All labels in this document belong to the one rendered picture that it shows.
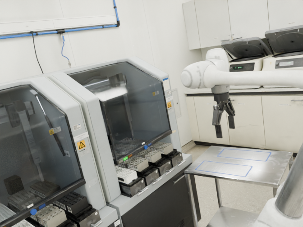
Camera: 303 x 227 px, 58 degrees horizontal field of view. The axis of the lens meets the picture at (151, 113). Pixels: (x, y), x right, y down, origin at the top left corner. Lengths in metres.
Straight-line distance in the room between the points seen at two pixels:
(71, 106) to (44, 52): 1.27
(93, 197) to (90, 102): 0.60
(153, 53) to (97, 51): 0.93
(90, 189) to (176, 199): 0.79
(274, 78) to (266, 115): 2.63
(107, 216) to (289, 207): 1.07
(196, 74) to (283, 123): 2.67
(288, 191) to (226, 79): 0.48
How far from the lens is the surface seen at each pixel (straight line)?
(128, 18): 3.57
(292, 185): 1.13
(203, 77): 1.18
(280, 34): 3.79
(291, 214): 1.21
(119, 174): 1.97
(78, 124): 1.68
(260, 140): 3.95
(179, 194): 2.33
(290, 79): 1.18
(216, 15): 4.17
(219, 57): 1.32
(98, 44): 3.20
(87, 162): 1.75
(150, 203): 2.08
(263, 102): 3.75
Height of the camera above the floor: 1.69
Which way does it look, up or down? 14 degrees down
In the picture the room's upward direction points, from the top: 11 degrees counter-clockwise
